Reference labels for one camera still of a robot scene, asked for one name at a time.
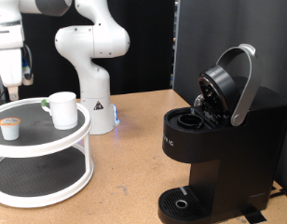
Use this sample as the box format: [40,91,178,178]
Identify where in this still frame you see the clear water reservoir black lid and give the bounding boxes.
[231,76,259,91]

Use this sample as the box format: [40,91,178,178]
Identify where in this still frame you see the white plastic mug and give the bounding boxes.
[40,91,78,131]

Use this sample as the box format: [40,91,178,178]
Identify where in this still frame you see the dark grey partition panel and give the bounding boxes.
[172,0,287,198]

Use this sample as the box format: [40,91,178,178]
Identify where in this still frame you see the orange-rimmed coffee pod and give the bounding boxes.
[0,117,21,141]

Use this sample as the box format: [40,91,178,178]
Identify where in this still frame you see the black looped camera cable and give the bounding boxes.
[23,44,34,78]

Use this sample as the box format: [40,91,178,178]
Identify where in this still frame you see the black Keurig coffee machine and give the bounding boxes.
[157,43,287,224]

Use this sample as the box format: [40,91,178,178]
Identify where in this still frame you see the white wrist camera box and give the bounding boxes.
[21,45,34,87]

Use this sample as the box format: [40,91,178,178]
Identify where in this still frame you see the black tape strip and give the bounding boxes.
[241,207,267,224]

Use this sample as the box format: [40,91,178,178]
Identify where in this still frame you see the white two-tier turntable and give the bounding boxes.
[0,97,95,209]

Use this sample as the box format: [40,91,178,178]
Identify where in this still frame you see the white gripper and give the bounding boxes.
[0,47,24,102]

